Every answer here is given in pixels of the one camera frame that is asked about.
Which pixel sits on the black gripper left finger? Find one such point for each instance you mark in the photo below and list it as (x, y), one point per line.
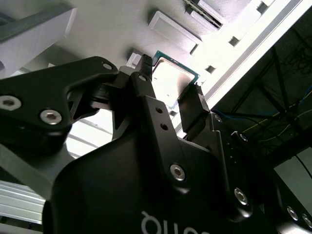
(36, 92)

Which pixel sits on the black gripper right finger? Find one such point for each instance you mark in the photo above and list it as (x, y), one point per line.
(195, 117)

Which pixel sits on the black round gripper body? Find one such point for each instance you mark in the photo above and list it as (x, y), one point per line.
(109, 182)

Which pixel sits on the silver green CPU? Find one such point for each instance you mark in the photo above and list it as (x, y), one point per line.
(168, 75)

